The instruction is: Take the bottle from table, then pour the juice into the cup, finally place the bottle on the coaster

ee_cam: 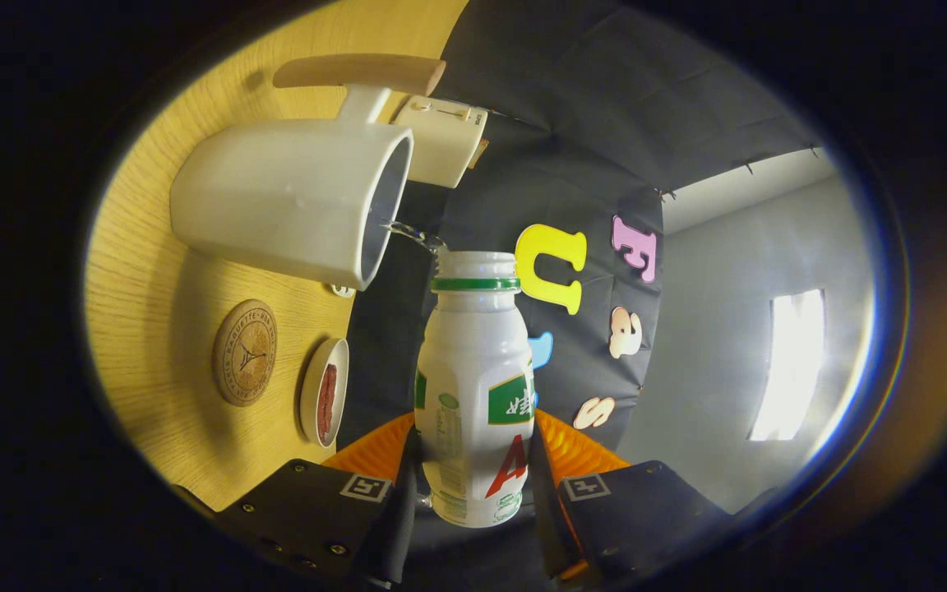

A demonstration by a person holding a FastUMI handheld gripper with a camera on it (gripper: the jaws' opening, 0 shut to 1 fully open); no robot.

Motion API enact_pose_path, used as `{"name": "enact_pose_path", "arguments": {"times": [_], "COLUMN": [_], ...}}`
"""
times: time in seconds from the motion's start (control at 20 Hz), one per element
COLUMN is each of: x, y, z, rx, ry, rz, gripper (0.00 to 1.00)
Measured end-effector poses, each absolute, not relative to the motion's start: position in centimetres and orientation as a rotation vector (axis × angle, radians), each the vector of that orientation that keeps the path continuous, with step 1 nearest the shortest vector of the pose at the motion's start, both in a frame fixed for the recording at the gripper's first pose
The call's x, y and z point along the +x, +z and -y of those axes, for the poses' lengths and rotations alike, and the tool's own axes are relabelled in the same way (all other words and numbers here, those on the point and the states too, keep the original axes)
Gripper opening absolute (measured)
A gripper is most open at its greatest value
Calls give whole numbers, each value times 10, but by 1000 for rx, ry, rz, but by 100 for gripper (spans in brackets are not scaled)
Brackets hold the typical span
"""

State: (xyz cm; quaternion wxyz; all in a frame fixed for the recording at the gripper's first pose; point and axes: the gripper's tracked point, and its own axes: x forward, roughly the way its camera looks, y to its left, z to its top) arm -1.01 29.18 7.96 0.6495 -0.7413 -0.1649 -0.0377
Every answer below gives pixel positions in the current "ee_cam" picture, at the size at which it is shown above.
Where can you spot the round cork coaster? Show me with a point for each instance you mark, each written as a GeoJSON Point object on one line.
{"type": "Point", "coordinates": [245, 353]}

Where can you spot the clear poured juice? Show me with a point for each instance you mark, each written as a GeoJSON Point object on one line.
{"type": "Point", "coordinates": [414, 235]}

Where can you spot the black backdrop cloth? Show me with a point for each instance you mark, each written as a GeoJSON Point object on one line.
{"type": "Point", "coordinates": [564, 123]}

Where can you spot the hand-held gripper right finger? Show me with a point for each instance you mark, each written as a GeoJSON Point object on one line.
{"type": "Point", "coordinates": [546, 518]}

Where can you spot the toast slice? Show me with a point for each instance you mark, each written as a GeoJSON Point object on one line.
{"type": "Point", "coordinates": [479, 154]}

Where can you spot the white juice bottle green label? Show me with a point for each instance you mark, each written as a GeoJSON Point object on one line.
{"type": "Point", "coordinates": [465, 370]}

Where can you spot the wooden table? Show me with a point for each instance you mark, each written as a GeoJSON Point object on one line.
{"type": "Point", "coordinates": [153, 329]}

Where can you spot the white round plate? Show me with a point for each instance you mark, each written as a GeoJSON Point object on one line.
{"type": "Point", "coordinates": [309, 395]}

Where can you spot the red meat slice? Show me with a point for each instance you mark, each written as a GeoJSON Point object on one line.
{"type": "Point", "coordinates": [326, 403]}

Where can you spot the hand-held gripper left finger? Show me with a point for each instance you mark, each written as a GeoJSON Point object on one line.
{"type": "Point", "coordinates": [399, 526]}

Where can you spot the cream toaster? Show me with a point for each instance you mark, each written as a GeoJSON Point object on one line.
{"type": "Point", "coordinates": [441, 140]}

